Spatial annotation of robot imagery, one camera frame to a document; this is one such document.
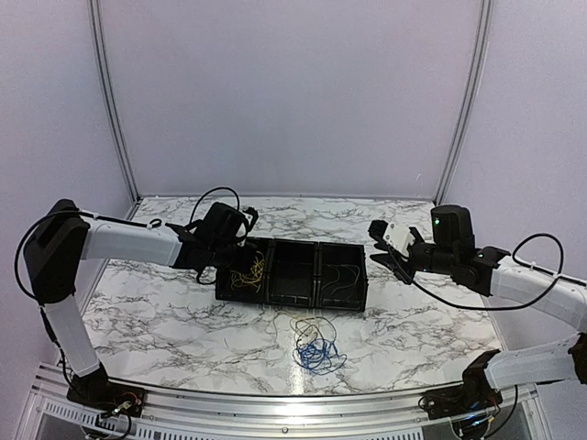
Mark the white cable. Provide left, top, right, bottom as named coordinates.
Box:
left=228, top=249, right=267, bottom=294

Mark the grey cable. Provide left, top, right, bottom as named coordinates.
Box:
left=320, top=263, right=363, bottom=297

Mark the blue cable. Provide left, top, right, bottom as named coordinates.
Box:
left=293, top=336, right=348, bottom=375

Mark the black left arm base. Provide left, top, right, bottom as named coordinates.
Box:
left=64, top=364, right=147, bottom=417

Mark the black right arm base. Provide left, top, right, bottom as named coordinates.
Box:
left=418, top=349, right=503, bottom=420

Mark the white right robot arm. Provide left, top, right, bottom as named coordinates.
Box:
left=369, top=221, right=586, bottom=411

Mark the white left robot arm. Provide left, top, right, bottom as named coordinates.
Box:
left=14, top=199, right=259, bottom=408

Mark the black left storage bin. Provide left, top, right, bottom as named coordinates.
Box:
left=215, top=237, right=274, bottom=304

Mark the black storage bin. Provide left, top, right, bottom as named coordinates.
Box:
left=215, top=237, right=274, bottom=304
left=315, top=242, right=368, bottom=313

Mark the black right storage bin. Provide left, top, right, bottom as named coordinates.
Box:
left=315, top=242, right=368, bottom=313

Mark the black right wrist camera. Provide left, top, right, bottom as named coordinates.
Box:
left=430, top=204, right=475, bottom=248

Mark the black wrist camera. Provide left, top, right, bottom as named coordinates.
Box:
left=430, top=204, right=475, bottom=248
left=369, top=219, right=423, bottom=253

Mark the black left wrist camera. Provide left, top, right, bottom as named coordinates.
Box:
left=369, top=219, right=423, bottom=253

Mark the aluminium right corner post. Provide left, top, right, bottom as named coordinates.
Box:
left=433, top=0, right=494, bottom=204

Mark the aluminium corner post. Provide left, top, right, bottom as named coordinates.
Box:
left=433, top=0, right=494, bottom=204
left=87, top=0, right=141, bottom=204

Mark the aluminium front table rail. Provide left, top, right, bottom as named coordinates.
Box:
left=16, top=364, right=548, bottom=439

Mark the aluminium left corner post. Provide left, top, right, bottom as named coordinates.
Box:
left=87, top=0, right=141, bottom=204

